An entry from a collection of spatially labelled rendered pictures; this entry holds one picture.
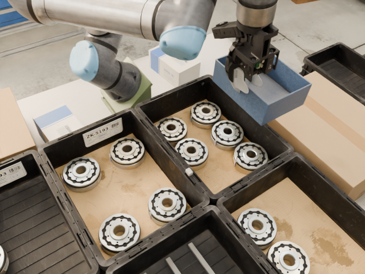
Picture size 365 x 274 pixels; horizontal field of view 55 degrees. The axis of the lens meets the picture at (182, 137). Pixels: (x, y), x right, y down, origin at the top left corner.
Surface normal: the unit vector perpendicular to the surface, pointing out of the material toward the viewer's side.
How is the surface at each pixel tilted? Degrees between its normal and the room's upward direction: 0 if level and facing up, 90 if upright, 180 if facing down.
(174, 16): 39
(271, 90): 1
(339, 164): 0
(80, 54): 47
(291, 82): 89
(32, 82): 0
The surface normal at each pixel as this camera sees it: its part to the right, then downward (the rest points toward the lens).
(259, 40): -0.85, 0.44
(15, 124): 0.04, -0.65
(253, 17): -0.21, 0.78
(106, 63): 0.80, 0.20
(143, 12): -0.34, 0.07
